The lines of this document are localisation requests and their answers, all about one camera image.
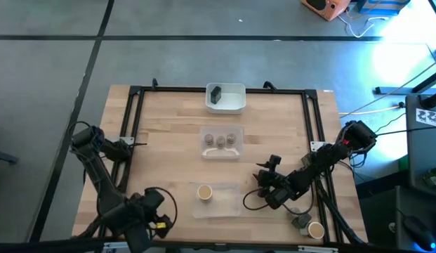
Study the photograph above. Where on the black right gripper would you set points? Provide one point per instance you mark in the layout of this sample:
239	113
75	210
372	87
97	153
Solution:
274	181

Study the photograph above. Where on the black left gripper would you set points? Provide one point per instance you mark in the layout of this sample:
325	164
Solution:
145	219

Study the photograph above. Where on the gold-lid spice jar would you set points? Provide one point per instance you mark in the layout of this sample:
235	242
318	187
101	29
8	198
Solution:
204	192

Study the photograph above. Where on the paper cup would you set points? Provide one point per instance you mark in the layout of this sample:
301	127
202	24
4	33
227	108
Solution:
316	230

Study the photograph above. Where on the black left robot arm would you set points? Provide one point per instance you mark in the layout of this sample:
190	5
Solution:
102	182

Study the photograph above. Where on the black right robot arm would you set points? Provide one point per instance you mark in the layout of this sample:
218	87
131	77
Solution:
323	158

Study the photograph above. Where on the white plastic bin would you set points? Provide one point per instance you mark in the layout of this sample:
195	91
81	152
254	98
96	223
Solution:
235	102

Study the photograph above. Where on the dark low desk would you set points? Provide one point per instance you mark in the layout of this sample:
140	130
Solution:
379	218

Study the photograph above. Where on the black floor stand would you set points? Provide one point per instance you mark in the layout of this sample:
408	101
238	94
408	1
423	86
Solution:
396	90

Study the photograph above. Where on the thin grey rod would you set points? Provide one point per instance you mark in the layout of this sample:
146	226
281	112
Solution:
396	88

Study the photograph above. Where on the black side desk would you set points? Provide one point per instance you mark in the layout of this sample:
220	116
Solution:
424	154

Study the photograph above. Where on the black computer mouse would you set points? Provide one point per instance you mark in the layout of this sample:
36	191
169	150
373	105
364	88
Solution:
417	228

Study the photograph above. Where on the orange speaker box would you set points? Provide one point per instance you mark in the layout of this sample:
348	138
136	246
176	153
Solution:
331	10

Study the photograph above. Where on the green circuit board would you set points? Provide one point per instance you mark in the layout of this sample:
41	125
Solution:
433	179

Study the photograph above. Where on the white printed sticker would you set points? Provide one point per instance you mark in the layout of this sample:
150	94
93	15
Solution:
428	117

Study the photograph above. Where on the dark floor object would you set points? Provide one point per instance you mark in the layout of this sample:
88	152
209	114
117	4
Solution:
5	157

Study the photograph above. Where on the blue box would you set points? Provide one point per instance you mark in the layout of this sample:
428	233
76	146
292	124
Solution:
382	7

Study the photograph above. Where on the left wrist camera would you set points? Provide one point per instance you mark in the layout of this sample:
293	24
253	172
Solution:
153	199

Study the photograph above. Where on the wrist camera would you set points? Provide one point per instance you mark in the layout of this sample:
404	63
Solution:
279	198
153	199

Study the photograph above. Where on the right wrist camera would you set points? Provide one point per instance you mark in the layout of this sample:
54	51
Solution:
279	198

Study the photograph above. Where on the silver table edge bracket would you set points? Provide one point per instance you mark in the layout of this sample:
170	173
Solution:
117	246
317	248

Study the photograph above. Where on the silver frame bracket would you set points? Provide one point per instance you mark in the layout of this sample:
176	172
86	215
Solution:
317	145
127	140

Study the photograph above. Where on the black frame clamp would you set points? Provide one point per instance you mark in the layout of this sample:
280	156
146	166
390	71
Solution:
154	83
270	85

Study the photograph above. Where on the black aluminium table frame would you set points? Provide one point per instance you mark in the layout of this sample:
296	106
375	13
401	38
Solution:
175	90

